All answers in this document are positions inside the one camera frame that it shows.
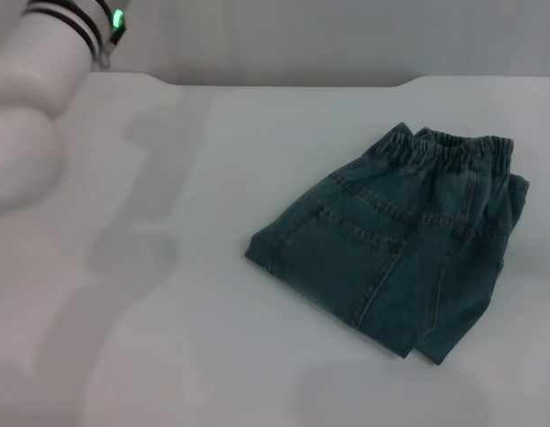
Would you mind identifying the blue denim shorts with print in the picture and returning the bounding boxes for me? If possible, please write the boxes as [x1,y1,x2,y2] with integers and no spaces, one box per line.
[243,122,531,367]

